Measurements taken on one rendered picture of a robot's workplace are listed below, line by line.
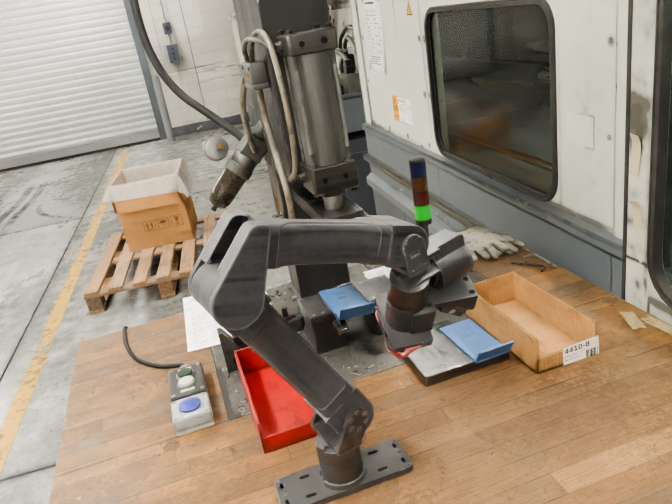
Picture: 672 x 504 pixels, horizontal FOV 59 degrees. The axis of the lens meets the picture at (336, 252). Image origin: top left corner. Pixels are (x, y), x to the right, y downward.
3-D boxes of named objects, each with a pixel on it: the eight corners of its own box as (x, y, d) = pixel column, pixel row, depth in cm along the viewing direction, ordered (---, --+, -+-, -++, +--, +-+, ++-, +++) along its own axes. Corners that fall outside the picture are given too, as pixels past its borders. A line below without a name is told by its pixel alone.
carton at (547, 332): (537, 378, 105) (536, 340, 102) (466, 318, 127) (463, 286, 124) (599, 357, 108) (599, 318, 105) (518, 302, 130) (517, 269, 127)
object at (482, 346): (480, 367, 106) (479, 353, 104) (439, 330, 119) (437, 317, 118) (514, 355, 107) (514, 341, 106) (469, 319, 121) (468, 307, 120)
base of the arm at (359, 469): (263, 443, 87) (273, 475, 80) (390, 400, 91) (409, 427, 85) (274, 485, 90) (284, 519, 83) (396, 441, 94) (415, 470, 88)
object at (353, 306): (342, 323, 114) (340, 309, 113) (319, 292, 127) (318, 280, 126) (376, 315, 115) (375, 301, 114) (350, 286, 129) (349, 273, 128)
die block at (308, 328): (317, 355, 122) (311, 323, 119) (304, 333, 131) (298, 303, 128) (407, 327, 126) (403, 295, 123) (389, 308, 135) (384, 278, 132)
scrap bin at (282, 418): (264, 454, 96) (256, 424, 94) (239, 376, 119) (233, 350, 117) (334, 430, 99) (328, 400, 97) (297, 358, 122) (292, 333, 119)
